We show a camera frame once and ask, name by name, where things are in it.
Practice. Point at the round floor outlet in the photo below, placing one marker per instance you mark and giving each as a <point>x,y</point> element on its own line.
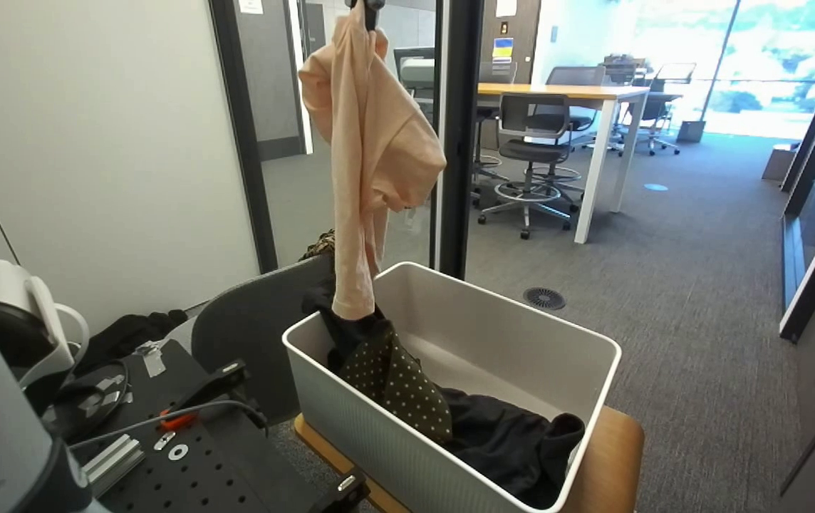
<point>543,297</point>

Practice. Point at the white desk with wooden top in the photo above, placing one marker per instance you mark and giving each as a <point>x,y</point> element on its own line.
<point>596,173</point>

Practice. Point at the light peach cloth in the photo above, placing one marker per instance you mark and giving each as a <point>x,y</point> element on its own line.
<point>369,145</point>

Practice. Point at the silver metal washer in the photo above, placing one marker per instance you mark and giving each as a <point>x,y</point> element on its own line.
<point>178,453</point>

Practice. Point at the black office chair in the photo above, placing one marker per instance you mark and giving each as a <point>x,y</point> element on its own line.
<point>654,105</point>

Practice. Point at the dark navy cloth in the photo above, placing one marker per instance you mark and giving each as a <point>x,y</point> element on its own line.
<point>502,445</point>

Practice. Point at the grey upholstered chair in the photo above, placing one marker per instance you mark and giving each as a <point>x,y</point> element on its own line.
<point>238,331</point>

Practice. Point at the small white metal plate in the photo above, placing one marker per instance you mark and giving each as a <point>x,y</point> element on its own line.
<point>164,443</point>

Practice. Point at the black perforated breadboard plate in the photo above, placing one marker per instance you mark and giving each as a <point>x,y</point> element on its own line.
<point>225,474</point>

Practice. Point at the black waste bin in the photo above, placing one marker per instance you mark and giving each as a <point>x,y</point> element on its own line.
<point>694,133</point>

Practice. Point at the leopard print cloth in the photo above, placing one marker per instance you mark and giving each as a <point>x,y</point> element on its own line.
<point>321,250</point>

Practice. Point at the silver tape piece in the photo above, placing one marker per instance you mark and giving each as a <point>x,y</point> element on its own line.
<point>156,360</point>

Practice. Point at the black pillar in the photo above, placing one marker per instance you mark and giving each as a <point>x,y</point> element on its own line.
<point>460,145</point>

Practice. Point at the aluminium extrusion bar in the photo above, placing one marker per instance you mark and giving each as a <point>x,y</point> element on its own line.
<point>111,460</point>

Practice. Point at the white plastic container bin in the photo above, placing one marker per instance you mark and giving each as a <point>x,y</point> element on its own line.
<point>351,430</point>

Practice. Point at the grey office stool chair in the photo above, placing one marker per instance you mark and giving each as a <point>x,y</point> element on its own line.
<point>537,119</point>

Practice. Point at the crumpled black cloth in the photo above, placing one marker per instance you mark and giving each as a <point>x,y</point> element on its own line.
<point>126,331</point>

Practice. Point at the olive polka dot cloth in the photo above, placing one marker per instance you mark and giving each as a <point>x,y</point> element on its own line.
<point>396,387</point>

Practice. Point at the blue wall sign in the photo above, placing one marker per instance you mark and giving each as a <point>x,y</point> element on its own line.
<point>502,48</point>

